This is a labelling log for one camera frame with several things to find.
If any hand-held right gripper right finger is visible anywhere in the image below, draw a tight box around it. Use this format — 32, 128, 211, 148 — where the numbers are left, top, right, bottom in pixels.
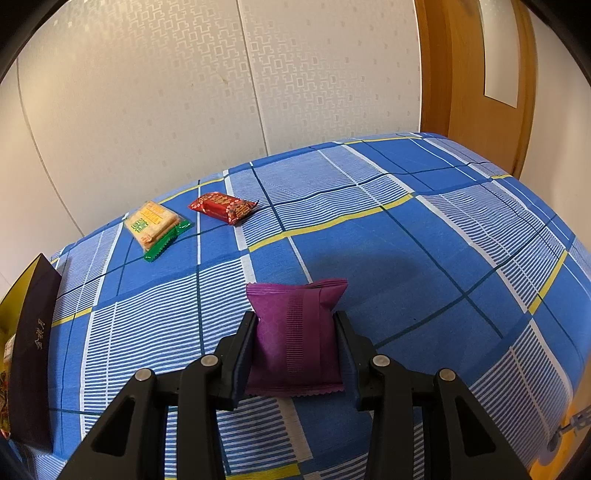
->
333, 311, 532, 480

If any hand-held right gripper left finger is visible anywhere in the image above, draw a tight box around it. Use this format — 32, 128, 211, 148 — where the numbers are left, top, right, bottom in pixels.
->
58, 311, 257, 480

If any purple snack packet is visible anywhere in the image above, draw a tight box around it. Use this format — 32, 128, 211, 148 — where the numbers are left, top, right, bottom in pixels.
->
244, 278, 349, 398

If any gold tin box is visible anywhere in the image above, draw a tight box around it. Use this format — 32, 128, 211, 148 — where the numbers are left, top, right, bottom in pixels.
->
0, 253, 63, 453

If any blue plaid tablecloth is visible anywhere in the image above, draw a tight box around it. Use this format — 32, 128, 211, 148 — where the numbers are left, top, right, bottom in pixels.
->
9, 132, 578, 480

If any red snack packet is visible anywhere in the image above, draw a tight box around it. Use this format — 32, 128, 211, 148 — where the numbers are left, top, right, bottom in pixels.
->
188, 192, 258, 226

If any yellow green cracker packet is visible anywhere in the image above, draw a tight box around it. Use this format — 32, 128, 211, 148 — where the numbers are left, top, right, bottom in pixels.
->
124, 200, 192, 263

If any yellow object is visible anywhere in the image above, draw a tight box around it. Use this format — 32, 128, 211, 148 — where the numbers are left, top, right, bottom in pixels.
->
531, 406, 580, 480

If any wooden door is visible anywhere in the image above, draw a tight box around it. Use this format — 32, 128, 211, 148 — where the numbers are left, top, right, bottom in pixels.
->
413, 0, 540, 181

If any white paper sheet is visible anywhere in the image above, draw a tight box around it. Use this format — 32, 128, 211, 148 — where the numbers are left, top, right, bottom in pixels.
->
478, 0, 521, 108

